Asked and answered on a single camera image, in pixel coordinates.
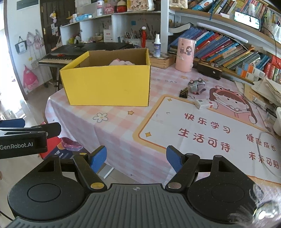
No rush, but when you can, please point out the black electronic keyboard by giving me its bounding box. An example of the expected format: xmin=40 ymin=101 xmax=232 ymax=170
xmin=38 ymin=42 xmax=135 ymax=65

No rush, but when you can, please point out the dark-trim tote bag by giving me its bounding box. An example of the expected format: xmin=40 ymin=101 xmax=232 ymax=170
xmin=15 ymin=36 xmax=28 ymax=54

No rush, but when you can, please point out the yellow cardboard box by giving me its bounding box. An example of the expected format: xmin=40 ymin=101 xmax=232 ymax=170
xmin=59 ymin=48 xmax=151 ymax=107

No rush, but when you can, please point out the white pen holder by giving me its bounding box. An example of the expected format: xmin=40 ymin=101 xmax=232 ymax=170
xmin=125 ymin=38 xmax=142 ymax=48

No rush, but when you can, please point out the pink checked tablecloth desktop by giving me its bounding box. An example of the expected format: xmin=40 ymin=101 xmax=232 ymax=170
xmin=45 ymin=62 xmax=281 ymax=189

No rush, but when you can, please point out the pink plush toy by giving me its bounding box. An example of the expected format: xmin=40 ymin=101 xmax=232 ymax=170
xmin=109 ymin=58 xmax=136 ymax=66

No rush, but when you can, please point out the pink trash bag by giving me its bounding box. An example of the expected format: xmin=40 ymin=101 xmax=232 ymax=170
xmin=60 ymin=137 xmax=83 ymax=152

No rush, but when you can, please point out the small white card box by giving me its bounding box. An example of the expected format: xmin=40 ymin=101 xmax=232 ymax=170
xmin=195 ymin=99 xmax=215 ymax=109

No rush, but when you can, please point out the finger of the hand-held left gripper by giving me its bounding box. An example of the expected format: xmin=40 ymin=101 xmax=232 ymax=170
xmin=0 ymin=118 xmax=26 ymax=129
xmin=0 ymin=122 xmax=61 ymax=139

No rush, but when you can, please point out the white shelf unit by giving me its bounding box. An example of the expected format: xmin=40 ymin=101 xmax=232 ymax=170
xmin=60 ymin=11 xmax=163 ymax=55

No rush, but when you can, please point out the smartphone with lit screen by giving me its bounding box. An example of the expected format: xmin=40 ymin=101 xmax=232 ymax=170
xmin=234 ymin=11 xmax=261 ymax=30

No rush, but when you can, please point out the white spray bottle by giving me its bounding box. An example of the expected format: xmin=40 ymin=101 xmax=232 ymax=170
xmin=153 ymin=33 xmax=161 ymax=58

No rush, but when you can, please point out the pink tote bag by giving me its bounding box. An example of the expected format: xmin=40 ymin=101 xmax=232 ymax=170
xmin=26 ymin=31 xmax=44 ymax=50

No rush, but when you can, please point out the pink tin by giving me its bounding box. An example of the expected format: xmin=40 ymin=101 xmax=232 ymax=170
xmin=104 ymin=2 xmax=117 ymax=15

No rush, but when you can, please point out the dark wooden case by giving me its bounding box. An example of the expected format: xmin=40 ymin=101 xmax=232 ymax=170
xmin=197 ymin=61 xmax=223 ymax=81

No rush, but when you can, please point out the pink backpack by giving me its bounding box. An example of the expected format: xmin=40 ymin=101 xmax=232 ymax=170
xmin=23 ymin=65 xmax=39 ymax=90

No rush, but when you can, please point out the grey toy car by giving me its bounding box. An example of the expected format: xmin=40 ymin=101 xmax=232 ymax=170
xmin=188 ymin=78 xmax=207 ymax=95

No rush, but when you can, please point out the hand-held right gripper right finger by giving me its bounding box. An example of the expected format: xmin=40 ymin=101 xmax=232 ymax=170
xmin=165 ymin=145 xmax=244 ymax=192

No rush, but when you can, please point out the thin clear wire loop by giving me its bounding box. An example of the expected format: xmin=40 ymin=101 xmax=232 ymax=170
xmin=256 ymin=131 xmax=281 ymax=174

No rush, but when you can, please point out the black binder clip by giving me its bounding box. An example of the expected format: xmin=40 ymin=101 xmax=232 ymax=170
xmin=179 ymin=87 xmax=194 ymax=99

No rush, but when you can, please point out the light wooden box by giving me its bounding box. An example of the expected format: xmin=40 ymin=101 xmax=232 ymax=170
xmin=149 ymin=53 xmax=176 ymax=70

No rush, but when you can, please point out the red gift box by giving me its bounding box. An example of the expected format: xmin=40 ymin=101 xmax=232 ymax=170
xmin=39 ymin=136 xmax=75 ymax=160

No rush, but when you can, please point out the cartoon girl desk mat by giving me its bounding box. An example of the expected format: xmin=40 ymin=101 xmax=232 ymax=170
xmin=133 ymin=84 xmax=281 ymax=185

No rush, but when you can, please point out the blue tissue pack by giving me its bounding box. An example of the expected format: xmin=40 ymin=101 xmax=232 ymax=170
xmin=76 ymin=14 xmax=93 ymax=22

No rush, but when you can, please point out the white storage bin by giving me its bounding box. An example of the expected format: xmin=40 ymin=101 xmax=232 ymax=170
xmin=273 ymin=107 xmax=281 ymax=137

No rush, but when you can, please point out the white box red label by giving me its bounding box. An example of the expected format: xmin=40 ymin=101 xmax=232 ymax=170
xmin=103 ymin=29 xmax=114 ymax=43

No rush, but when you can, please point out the white quilted handbag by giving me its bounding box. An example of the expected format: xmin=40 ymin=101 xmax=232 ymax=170
xmin=169 ymin=0 xmax=188 ymax=9

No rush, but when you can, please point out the black cable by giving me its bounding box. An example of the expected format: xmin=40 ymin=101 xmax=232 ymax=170
xmin=262 ymin=21 xmax=281 ymax=66

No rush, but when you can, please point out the dark wooden door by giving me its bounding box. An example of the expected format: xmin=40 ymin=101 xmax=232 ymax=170
xmin=40 ymin=0 xmax=76 ymax=53

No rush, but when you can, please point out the row of colourful thin books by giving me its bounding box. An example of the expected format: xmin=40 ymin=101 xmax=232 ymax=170
xmin=188 ymin=0 xmax=281 ymax=34

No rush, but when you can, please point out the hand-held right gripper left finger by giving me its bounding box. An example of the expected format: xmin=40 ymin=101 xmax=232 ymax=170
xmin=33 ymin=145 xmax=108 ymax=192

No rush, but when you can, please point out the row of blue-spined books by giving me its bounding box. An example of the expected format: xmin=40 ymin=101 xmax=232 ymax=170
xmin=169 ymin=26 xmax=281 ymax=83

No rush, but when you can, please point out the stack of loose papers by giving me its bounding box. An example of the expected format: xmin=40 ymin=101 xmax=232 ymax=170
xmin=250 ymin=76 xmax=281 ymax=106

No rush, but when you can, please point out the pink cartoon cylinder container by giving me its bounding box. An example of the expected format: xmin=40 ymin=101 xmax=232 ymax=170
xmin=175 ymin=37 xmax=197 ymax=72

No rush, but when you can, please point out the black keyboard stand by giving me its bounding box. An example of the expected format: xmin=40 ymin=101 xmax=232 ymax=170
xmin=44 ymin=63 xmax=64 ymax=93

